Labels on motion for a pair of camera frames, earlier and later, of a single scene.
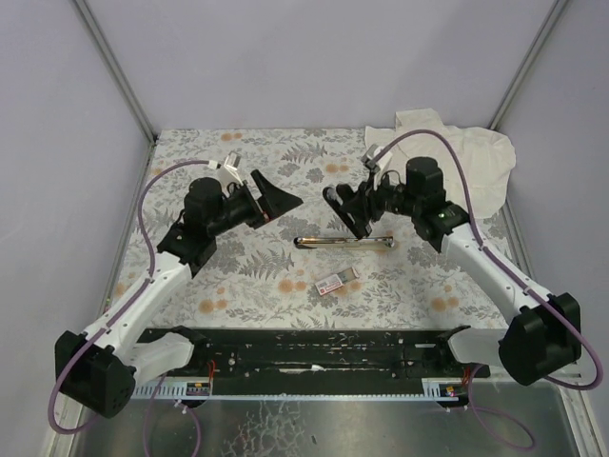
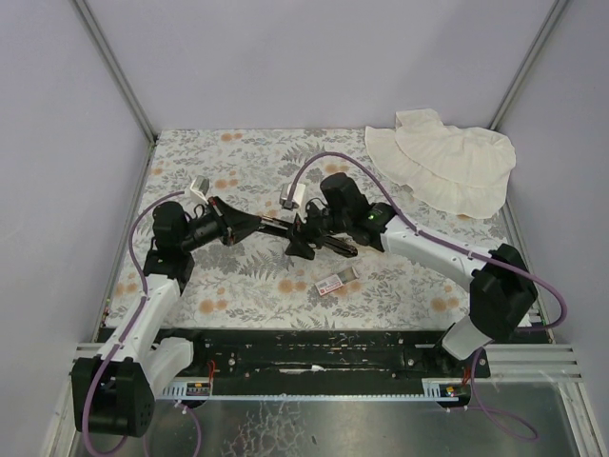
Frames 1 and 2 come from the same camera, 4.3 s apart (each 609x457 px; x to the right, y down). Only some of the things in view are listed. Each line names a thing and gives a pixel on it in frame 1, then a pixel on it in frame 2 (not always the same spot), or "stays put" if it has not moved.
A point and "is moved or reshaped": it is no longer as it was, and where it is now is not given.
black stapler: x=350 y=208 is moved or reshaped
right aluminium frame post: x=527 y=64 stays put
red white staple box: x=336 y=281 stays put
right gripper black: x=360 y=209 -> x=302 y=236
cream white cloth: x=486 y=158 stays put
